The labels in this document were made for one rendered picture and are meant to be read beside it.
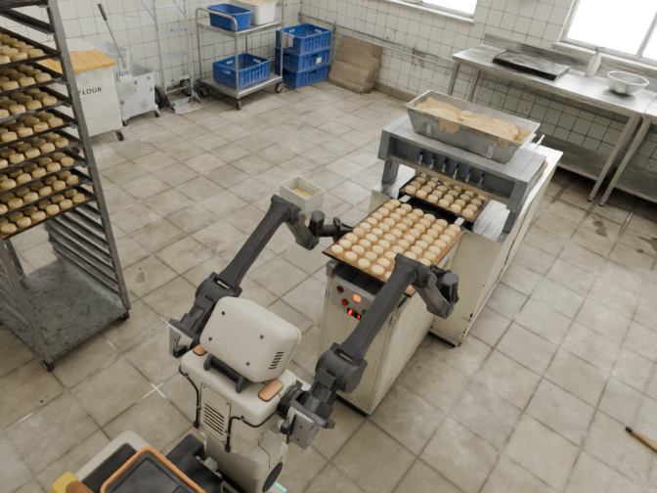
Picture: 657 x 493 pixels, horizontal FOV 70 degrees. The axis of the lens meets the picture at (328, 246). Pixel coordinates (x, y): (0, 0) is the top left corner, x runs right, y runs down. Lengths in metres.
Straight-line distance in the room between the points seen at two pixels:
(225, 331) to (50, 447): 1.53
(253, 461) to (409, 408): 1.26
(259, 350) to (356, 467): 1.33
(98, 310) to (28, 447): 0.72
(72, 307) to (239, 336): 1.84
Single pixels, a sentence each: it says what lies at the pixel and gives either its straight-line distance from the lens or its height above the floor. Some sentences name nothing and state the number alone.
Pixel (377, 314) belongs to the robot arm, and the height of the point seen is 1.21.
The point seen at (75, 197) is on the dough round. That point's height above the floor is 0.88.
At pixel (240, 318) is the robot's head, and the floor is 1.25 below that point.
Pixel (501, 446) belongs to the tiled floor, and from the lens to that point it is 2.65.
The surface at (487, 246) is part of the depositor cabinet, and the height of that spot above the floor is 0.80.
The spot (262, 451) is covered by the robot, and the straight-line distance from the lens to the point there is 1.52.
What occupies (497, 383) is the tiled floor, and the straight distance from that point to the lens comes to 2.87.
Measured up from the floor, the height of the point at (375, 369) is 0.43.
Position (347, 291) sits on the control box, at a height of 0.82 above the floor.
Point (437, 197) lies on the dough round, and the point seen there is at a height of 0.91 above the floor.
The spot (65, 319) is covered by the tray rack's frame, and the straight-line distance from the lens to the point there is 2.87.
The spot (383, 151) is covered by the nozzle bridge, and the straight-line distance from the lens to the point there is 2.39.
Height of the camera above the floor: 2.12
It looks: 38 degrees down
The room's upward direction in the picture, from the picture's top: 7 degrees clockwise
